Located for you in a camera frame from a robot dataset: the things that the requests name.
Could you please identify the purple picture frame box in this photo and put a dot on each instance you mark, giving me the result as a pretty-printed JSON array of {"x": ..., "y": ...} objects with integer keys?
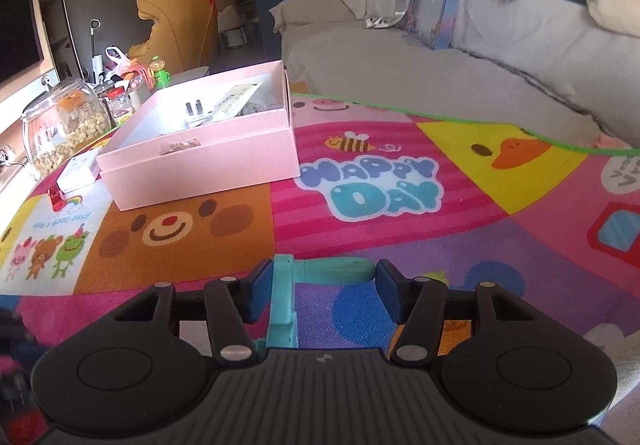
[{"x": 432, "y": 22}]

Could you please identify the small red-lid jar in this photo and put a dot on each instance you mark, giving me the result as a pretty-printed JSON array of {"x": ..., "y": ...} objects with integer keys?
[{"x": 120, "y": 105}]

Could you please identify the yellow armchair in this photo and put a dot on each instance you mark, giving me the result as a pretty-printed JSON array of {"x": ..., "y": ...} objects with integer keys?
[{"x": 183, "y": 33}]

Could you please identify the grey sofa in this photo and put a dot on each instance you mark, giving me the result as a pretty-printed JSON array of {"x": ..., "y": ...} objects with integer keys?
[{"x": 543, "y": 65}]

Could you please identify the black television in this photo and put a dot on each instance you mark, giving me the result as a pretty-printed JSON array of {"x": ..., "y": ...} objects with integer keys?
[{"x": 20, "y": 47}]

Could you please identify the white plug adapter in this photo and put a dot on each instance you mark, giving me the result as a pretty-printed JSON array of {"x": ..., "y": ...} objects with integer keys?
[{"x": 196, "y": 114}]

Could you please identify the colourful cartoon play mat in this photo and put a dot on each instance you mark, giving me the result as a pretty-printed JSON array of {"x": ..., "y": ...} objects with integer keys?
[{"x": 456, "y": 201}]

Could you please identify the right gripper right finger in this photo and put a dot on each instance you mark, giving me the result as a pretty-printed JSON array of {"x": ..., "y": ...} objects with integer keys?
[{"x": 418, "y": 306}]

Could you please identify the pink cardboard box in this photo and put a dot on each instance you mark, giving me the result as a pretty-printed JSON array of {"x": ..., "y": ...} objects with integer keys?
[{"x": 153, "y": 159}]

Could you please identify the beige pillow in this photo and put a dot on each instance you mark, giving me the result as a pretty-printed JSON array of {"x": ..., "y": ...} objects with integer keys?
[{"x": 619, "y": 16}]

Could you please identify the glass jar of nuts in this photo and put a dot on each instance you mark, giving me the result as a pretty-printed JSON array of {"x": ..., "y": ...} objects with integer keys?
[{"x": 59, "y": 124}]

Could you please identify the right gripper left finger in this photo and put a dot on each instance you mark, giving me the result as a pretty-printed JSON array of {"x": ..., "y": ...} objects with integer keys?
[{"x": 230, "y": 305}]

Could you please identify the white cream tube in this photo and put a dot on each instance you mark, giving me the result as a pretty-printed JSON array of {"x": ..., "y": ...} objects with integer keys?
[{"x": 233, "y": 103}]

